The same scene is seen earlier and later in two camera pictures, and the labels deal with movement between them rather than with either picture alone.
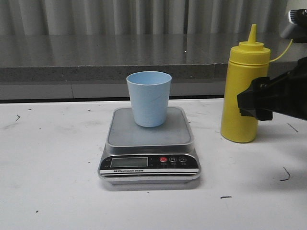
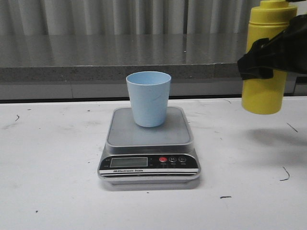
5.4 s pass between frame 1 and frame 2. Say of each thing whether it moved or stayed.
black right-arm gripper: moved
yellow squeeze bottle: moved
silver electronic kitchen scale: stayed
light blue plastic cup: stayed
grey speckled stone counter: stayed
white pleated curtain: stayed
